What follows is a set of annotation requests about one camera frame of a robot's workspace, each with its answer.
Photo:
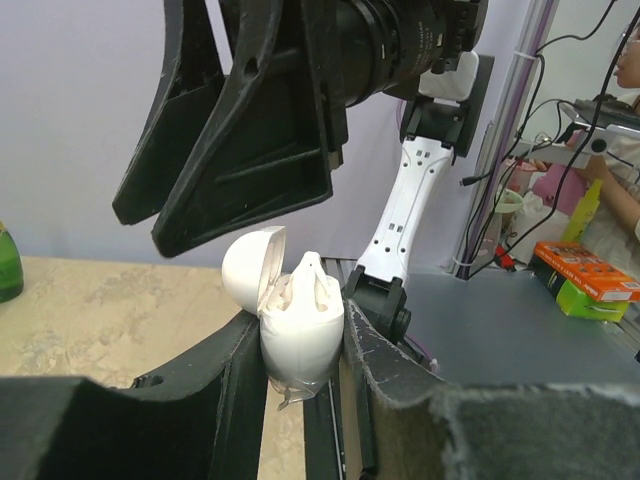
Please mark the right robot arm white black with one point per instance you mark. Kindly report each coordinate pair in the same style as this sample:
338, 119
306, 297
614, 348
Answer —
438, 125

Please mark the green glass bottle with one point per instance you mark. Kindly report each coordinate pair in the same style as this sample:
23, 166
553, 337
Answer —
11, 270

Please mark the orange green boxes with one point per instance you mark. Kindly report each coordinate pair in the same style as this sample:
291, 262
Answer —
581, 283

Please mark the white earbud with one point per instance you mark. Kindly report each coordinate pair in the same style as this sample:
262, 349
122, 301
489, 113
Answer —
314, 293

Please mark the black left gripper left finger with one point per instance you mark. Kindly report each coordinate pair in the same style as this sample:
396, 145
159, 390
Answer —
198, 416

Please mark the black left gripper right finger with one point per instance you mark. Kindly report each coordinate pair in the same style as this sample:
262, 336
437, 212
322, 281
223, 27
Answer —
426, 428

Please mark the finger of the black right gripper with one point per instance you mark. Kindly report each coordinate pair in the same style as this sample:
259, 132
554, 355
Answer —
190, 84
276, 130

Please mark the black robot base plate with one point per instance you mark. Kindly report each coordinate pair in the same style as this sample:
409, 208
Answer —
325, 433

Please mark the white earbud charging case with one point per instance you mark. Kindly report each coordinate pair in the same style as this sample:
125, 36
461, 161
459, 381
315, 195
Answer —
300, 353

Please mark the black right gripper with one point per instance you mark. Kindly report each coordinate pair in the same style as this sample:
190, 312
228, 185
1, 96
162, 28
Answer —
388, 44

